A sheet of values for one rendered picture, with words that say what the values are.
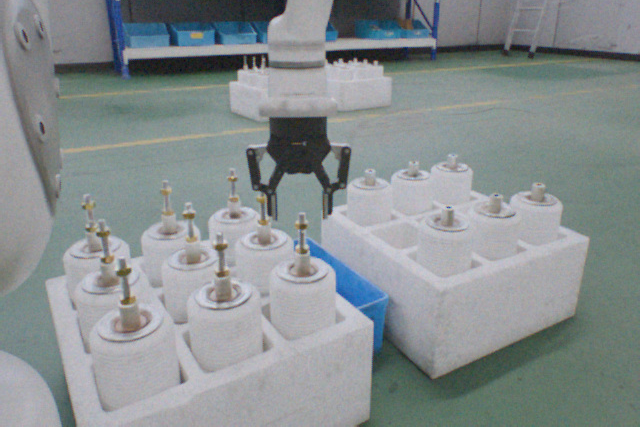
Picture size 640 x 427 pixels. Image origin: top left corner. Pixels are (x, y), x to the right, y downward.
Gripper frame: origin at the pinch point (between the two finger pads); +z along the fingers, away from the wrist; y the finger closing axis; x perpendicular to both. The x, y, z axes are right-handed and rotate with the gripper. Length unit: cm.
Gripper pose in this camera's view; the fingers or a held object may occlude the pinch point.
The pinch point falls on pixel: (299, 209)
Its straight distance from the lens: 68.3
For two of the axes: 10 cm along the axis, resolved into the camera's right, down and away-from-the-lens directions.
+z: 0.0, 9.4, 3.3
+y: -10.0, 0.2, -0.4
